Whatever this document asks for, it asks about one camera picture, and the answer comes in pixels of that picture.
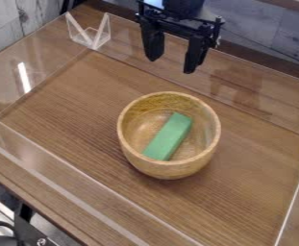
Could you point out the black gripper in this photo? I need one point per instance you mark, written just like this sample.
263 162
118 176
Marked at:
183 18

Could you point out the green rectangular stick block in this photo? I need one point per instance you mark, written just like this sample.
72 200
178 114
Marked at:
168 138

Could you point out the round wooden bowl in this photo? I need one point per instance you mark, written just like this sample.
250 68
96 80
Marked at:
139 122

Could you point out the clear acrylic tray walls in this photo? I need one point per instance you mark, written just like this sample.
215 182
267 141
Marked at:
63 93

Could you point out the clear acrylic corner bracket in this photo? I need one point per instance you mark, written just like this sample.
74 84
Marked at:
91 38

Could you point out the black table leg bracket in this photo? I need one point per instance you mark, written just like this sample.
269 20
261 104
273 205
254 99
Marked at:
29 235

